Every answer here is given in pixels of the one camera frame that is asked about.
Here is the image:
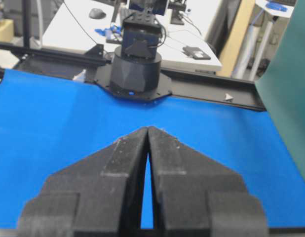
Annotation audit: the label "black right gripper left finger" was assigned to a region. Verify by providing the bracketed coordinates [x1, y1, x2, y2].
[17, 127, 148, 237]

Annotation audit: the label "black computer mouse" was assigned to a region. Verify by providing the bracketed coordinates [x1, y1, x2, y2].
[89, 8, 106, 20]

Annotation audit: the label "black aluminium frame rail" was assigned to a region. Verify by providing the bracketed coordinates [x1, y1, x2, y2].
[0, 42, 266, 111]

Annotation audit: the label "small metal bracket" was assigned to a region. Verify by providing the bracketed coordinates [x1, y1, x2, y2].
[224, 93, 233, 102]

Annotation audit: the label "blue plastic parts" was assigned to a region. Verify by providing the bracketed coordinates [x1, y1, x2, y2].
[94, 24, 122, 40]

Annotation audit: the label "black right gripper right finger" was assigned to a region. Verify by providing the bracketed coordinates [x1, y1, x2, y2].
[148, 127, 268, 237]

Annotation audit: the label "green backdrop sheet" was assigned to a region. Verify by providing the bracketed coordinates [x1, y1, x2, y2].
[255, 0, 305, 181]

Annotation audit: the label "white desk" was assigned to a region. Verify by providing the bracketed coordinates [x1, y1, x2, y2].
[42, 0, 222, 72]

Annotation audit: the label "blue work mat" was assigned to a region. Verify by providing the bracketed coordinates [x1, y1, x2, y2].
[0, 70, 305, 229]

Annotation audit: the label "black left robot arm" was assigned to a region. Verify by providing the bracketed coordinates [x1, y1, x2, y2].
[110, 0, 169, 92]

